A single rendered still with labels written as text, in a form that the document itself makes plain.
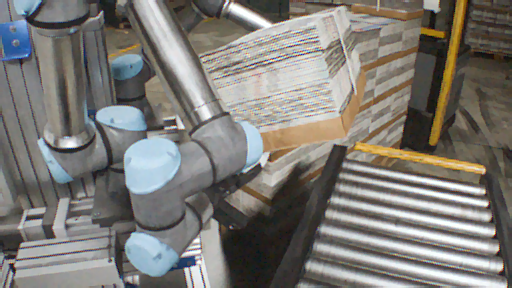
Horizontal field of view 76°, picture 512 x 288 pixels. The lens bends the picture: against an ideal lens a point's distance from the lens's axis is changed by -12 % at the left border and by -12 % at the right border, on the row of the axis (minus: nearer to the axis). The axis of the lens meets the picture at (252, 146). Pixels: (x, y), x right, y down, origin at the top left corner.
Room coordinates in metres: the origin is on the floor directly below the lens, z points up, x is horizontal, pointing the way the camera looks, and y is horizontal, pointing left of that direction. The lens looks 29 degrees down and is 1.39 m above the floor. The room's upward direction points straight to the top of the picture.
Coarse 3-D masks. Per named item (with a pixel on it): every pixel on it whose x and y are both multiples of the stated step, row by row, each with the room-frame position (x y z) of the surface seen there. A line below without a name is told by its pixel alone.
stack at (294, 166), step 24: (384, 72) 1.99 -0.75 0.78; (360, 120) 1.81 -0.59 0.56; (384, 120) 2.06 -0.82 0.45; (312, 144) 1.50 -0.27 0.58; (384, 144) 2.11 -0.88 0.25; (264, 168) 1.33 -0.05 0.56; (288, 168) 1.38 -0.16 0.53; (312, 168) 1.52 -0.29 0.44; (240, 192) 1.43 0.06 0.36; (264, 192) 1.33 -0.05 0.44; (312, 192) 1.54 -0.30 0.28; (264, 216) 1.32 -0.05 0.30; (288, 216) 1.40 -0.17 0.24; (240, 240) 1.44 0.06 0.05
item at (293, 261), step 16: (336, 144) 1.10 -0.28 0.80; (336, 160) 0.99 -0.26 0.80; (320, 176) 0.90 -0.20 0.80; (336, 176) 0.90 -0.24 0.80; (320, 192) 0.82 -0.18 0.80; (320, 208) 0.75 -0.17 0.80; (304, 224) 0.69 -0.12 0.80; (304, 240) 0.63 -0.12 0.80; (288, 256) 0.58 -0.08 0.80; (304, 256) 0.58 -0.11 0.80; (288, 272) 0.53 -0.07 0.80
